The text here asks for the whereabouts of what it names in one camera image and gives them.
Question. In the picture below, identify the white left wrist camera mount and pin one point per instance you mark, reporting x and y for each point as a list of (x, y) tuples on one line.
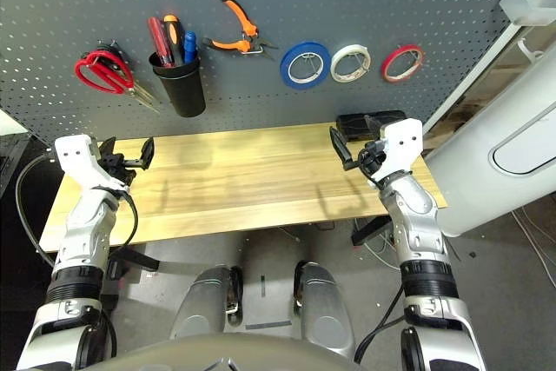
[(80, 162)]

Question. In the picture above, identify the silver right robot leg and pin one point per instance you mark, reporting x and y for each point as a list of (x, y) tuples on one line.
[(323, 306)]

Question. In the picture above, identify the silver robot leg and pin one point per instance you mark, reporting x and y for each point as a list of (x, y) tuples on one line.
[(323, 306), (195, 306)]

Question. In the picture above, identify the blue tape roll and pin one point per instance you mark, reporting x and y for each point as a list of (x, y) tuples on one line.
[(284, 69)]

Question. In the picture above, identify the long grey floor tape strip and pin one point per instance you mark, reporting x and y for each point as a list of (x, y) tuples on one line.
[(268, 325)]

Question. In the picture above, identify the white tape roll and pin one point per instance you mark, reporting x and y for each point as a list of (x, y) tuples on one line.
[(334, 68)]

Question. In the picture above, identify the grey robot torso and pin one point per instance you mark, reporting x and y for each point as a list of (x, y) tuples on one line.
[(226, 353)]

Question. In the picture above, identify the black rectangular box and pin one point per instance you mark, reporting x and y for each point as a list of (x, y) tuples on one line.
[(356, 125)]

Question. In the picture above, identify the orange black screwdriver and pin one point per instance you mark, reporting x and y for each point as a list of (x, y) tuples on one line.
[(173, 32)]

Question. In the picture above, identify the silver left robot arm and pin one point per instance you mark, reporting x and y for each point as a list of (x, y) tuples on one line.
[(82, 232)]

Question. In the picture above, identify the large white rounded panel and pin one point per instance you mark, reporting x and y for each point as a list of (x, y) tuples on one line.
[(478, 180)]

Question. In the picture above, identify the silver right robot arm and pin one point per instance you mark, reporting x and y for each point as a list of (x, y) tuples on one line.
[(412, 223)]

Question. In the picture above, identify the metal pegboard hook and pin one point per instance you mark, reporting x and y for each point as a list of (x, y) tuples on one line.
[(310, 64), (410, 53), (359, 58)]

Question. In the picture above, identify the white plastic wall hook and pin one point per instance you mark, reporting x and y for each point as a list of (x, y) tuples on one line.
[(527, 51)]

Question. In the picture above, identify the short grey floor tape strip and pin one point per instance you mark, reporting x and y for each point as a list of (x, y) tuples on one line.
[(262, 286)]

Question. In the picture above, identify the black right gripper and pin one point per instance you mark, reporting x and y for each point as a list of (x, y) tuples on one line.
[(373, 156)]

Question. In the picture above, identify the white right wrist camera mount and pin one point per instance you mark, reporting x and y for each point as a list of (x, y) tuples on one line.
[(401, 145)]

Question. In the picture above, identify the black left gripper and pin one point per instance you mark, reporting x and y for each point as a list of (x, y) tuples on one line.
[(121, 167)]

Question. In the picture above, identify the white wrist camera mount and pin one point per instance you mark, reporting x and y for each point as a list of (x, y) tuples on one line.
[(401, 145), (80, 162)]

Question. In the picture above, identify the red tape roll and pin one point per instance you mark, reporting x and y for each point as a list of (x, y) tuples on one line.
[(385, 69)]

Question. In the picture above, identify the silver left robot leg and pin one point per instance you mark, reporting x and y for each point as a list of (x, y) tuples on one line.
[(195, 306)]

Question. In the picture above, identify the black plastic cup holder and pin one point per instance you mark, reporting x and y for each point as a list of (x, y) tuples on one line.
[(184, 93)]

